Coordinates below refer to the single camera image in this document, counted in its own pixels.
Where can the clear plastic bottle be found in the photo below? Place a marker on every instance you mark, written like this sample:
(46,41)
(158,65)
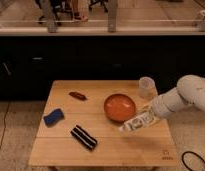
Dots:
(143,118)

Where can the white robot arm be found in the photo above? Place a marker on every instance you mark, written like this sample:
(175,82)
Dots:
(189,91)

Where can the orange ceramic bowl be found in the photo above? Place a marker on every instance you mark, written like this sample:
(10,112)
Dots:
(119,107)

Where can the brown snack bar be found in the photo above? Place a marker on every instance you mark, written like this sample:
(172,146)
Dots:
(78,96)

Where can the clear plastic cup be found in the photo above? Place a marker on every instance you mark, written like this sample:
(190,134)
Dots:
(146,84)

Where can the wooden table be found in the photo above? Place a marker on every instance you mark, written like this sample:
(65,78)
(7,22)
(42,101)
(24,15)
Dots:
(55,146)

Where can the black white striped bar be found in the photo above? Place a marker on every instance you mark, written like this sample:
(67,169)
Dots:
(84,137)

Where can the blue sponge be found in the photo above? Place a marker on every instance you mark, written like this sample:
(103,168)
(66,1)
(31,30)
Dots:
(53,117)

